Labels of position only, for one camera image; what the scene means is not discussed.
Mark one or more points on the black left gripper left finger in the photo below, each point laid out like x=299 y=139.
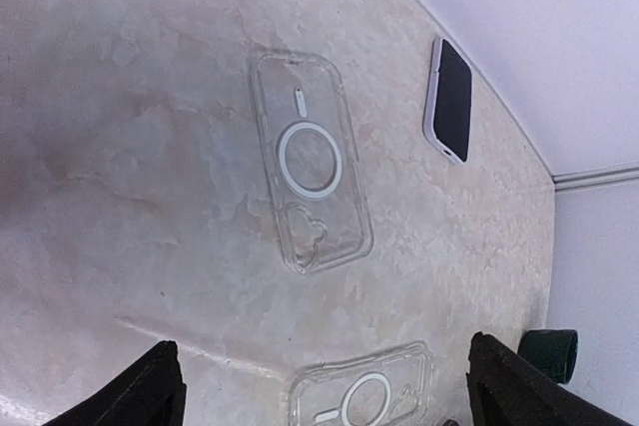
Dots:
x=151 y=391

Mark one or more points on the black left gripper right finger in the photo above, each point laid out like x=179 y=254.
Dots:
x=504 y=389

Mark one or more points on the clear magsafe phone case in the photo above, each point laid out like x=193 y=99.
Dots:
x=310 y=160

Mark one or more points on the black smartphone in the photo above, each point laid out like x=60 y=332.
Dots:
x=452 y=110

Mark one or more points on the clear case with heart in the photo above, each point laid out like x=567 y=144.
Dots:
x=388 y=387

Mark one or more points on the dark green mug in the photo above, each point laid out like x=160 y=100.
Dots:
x=551 y=351

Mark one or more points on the right aluminium frame post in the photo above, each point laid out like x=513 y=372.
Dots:
x=595 y=178

